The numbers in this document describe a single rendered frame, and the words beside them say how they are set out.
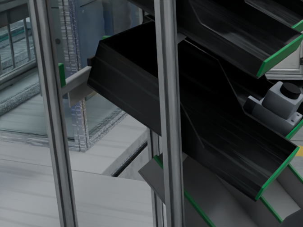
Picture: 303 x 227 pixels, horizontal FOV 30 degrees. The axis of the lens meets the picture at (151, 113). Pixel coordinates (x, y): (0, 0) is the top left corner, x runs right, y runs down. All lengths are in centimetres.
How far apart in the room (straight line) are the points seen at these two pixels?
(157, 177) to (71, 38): 80
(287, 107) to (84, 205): 67
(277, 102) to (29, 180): 84
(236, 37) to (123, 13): 107
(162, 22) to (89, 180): 87
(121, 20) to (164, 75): 110
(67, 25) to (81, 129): 30
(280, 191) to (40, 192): 67
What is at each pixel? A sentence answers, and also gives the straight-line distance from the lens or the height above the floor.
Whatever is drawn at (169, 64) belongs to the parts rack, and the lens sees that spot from 67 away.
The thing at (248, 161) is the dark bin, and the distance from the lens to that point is 77.
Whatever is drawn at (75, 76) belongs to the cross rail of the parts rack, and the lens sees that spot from 81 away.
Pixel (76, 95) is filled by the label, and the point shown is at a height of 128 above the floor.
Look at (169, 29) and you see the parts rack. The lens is 65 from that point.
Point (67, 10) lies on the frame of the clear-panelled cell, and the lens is 151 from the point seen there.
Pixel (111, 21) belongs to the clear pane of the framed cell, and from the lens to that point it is 175.
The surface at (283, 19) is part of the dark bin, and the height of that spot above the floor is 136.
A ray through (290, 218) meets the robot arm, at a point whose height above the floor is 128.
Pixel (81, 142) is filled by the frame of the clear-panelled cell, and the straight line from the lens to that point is 162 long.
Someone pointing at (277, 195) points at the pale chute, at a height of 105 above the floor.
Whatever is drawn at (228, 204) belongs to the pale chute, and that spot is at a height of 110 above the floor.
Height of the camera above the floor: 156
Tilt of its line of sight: 22 degrees down
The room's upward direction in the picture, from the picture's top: 4 degrees counter-clockwise
